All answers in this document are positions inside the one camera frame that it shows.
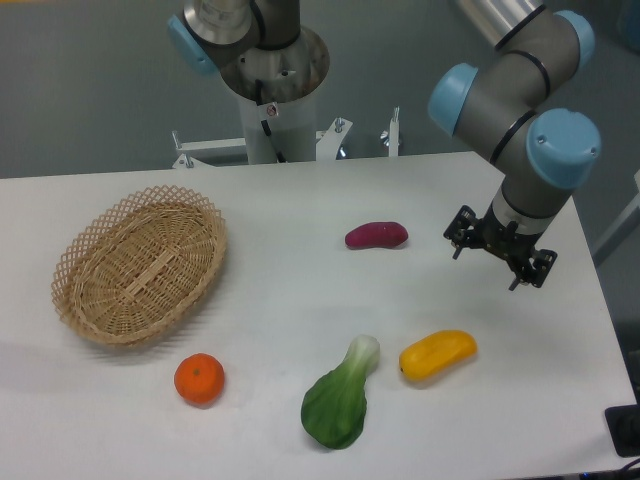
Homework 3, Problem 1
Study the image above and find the white metal mounting frame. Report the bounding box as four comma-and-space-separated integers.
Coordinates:
170, 105, 404, 170

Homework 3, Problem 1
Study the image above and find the purple sweet potato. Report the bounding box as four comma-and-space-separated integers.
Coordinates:
344, 222, 409, 249

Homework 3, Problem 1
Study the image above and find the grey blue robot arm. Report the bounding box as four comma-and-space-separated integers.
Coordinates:
167, 1, 601, 287

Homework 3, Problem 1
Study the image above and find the green bok choy vegetable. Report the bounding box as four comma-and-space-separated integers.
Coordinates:
300, 335, 380, 450

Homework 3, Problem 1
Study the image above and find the woven wicker basket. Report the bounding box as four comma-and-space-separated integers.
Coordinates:
51, 185, 227, 346

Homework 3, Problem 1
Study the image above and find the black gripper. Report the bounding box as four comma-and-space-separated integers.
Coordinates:
443, 205, 557, 291

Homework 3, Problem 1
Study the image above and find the black cable on pedestal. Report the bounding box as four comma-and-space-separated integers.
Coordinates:
253, 78, 289, 164

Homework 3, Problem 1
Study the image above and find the yellow mango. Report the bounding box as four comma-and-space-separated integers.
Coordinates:
399, 330, 478, 382

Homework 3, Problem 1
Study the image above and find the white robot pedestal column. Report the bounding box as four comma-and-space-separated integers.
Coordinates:
237, 95, 316, 165

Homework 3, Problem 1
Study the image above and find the orange tangerine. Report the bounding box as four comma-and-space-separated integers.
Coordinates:
174, 353, 225, 405

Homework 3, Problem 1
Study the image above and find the black device at table edge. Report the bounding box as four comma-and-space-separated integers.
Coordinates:
605, 405, 639, 458

